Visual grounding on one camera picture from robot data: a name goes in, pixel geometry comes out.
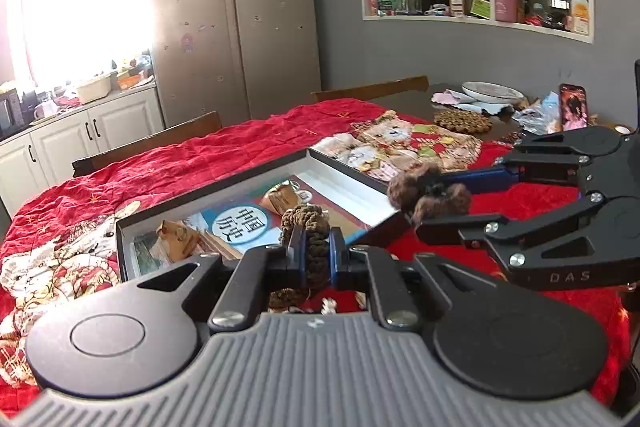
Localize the pink cloth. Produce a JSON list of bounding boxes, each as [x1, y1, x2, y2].
[[431, 91, 514, 114]]

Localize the white kitchen cabinet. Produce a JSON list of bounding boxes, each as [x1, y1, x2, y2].
[[0, 84, 166, 208]]

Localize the smartphone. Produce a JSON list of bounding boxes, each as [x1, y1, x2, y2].
[[559, 83, 590, 131]]

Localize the pink thermos bottle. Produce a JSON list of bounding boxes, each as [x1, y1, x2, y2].
[[495, 0, 524, 22]]

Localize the cream plastic basin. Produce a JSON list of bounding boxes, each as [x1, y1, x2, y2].
[[75, 74, 113, 104]]

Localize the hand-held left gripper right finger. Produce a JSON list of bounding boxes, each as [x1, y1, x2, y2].
[[327, 228, 455, 329]]

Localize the black shallow box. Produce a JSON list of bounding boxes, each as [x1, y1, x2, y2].
[[115, 147, 416, 284]]

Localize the red printed blanket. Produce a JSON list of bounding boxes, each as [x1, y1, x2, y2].
[[0, 98, 631, 413]]

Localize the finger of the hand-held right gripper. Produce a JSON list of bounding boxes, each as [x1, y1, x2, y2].
[[441, 135, 592, 194], [415, 192, 607, 279]]

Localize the black microwave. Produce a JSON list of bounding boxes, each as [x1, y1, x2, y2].
[[0, 89, 23, 134]]

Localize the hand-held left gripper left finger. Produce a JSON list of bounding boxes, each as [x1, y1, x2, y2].
[[136, 226, 308, 334]]

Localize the crumpled plastic wrappers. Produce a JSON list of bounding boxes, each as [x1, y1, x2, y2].
[[512, 92, 563, 136]]

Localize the white bottle orange label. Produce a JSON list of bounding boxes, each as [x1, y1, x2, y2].
[[570, 0, 592, 36]]

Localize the white plate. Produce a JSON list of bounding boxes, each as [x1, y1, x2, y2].
[[461, 81, 525, 104]]

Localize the silver refrigerator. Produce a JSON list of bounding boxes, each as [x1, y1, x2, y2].
[[141, 0, 322, 128]]

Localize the round woven trivet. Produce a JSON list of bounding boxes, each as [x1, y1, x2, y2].
[[433, 109, 493, 136]]

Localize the olive brown chenille scrunchie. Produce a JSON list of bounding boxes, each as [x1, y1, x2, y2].
[[270, 204, 332, 310]]

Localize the wooden chair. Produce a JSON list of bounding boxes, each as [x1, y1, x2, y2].
[[312, 76, 431, 104], [71, 111, 223, 178]]

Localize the illustrated book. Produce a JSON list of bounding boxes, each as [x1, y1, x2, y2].
[[131, 177, 381, 280]]

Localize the dark brown fluffy scrunchie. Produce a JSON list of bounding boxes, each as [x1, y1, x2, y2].
[[387, 163, 473, 228]]

